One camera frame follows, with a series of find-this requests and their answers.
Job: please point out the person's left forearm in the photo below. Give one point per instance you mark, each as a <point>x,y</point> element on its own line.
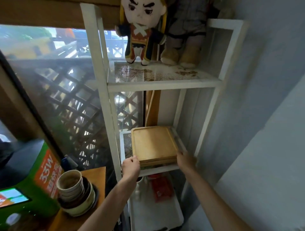
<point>107,209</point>

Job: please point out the plush doll grey outfit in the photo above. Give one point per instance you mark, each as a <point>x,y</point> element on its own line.
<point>188,23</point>

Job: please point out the red packet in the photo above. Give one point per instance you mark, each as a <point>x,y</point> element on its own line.
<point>162,189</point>

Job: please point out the stack of used ceramic bowls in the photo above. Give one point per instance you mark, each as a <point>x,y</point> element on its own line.
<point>71,185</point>

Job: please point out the person's left hand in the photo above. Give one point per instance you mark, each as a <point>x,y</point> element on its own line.
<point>131,169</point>

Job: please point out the plush doll orange black outfit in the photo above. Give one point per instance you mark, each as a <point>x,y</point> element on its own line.
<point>140,35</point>

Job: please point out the person's right forearm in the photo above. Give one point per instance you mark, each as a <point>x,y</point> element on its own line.
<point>214,204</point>

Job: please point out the white plastic bottle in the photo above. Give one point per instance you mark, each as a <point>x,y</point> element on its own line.
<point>140,190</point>

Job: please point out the green black charging kiosk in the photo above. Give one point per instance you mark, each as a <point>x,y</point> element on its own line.
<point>31,185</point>

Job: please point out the upright wooden plank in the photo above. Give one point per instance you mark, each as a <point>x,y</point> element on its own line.
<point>155,109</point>

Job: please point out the wooden lattice fence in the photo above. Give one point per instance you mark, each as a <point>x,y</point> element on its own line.
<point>78,111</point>

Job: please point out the dark blue container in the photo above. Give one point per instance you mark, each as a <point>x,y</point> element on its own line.
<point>69,163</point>

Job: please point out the white metal shelf rack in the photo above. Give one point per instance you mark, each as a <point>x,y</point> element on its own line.
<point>166,85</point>

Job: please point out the person's right hand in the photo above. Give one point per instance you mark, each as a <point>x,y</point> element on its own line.
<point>187,161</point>

